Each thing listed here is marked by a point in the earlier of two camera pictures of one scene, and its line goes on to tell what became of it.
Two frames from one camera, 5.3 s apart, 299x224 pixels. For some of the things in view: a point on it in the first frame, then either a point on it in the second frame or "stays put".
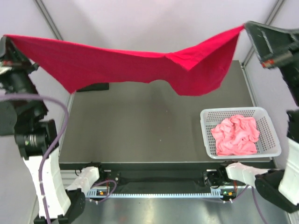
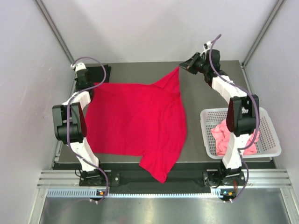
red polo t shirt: (199, 68) to (147, 121)
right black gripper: (267, 40) to (188, 64)
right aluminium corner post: (268, 21) stays put
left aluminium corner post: (41, 7) stays put
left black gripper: (16, 60) to (91, 82)
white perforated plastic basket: (267, 145) stays put
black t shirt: (98, 86) to (98, 73)
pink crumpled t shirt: (236, 136) stays put
